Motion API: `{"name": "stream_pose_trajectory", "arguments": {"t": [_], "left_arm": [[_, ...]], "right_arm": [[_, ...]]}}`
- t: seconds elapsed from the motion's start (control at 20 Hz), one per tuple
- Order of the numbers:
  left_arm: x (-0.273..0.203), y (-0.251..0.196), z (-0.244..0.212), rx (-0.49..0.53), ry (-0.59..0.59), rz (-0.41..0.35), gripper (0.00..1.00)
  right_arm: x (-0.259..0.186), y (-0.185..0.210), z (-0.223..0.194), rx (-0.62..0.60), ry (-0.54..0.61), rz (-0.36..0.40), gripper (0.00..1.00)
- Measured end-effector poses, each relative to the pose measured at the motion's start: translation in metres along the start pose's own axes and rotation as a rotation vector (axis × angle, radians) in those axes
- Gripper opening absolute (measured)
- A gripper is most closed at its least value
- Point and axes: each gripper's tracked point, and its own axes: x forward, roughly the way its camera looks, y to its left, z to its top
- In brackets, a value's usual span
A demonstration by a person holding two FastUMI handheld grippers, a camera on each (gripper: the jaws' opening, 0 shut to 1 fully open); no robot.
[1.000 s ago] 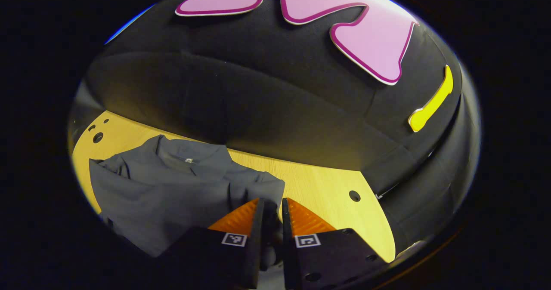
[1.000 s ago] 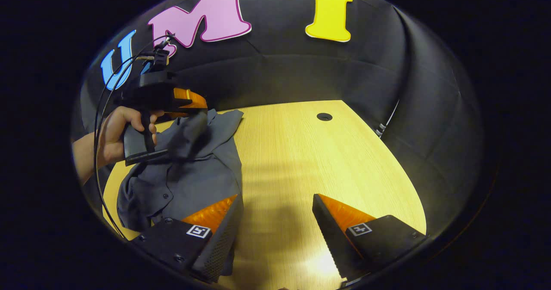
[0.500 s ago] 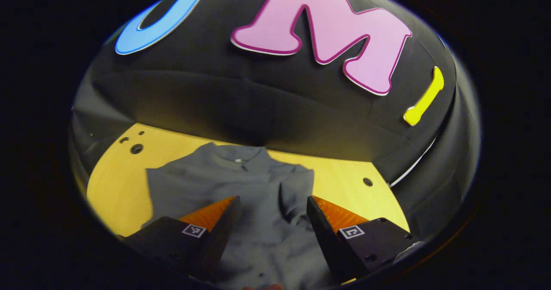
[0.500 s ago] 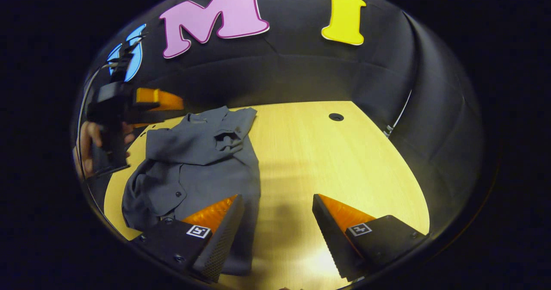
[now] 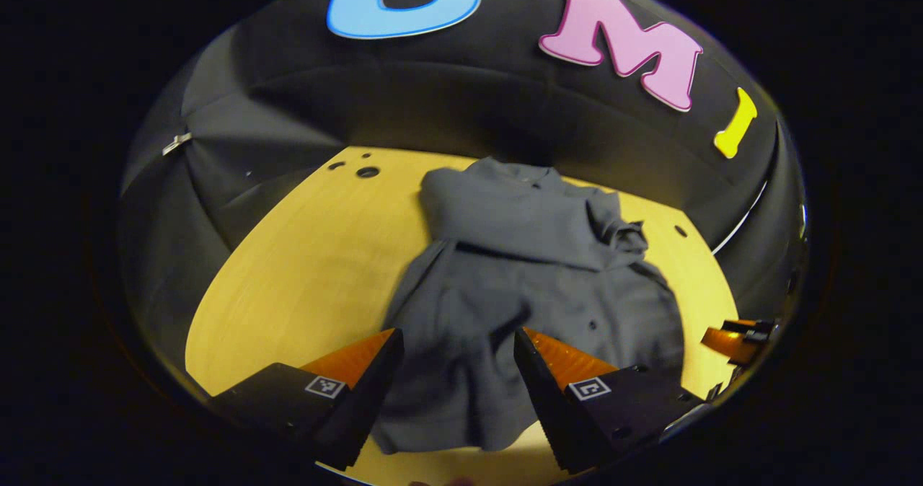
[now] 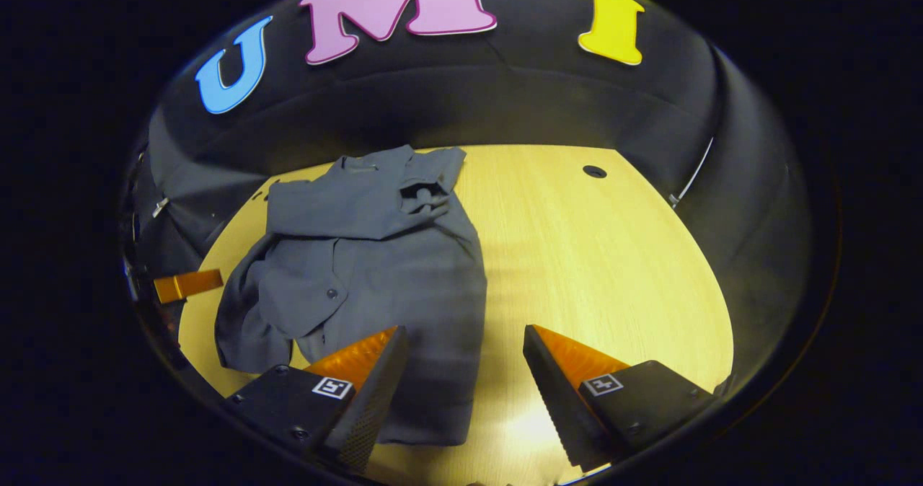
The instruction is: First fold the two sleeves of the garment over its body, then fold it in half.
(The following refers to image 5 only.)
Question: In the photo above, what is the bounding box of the white cable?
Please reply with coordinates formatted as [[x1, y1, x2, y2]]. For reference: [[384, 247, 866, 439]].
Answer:
[[712, 180, 769, 256]]

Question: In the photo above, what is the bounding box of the grey button shirt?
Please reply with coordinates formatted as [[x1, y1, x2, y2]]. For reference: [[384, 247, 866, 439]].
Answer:
[[369, 156, 686, 455]]

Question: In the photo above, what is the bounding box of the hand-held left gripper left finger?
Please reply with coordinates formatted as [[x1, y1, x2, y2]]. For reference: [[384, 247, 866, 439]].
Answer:
[[209, 327, 405, 472]]

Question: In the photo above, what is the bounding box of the black backdrop cloth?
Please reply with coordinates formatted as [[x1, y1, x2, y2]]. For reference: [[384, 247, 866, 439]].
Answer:
[[119, 0, 807, 371]]

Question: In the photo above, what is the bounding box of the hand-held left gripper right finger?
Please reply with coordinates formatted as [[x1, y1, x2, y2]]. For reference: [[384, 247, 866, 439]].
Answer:
[[513, 326, 711, 474]]

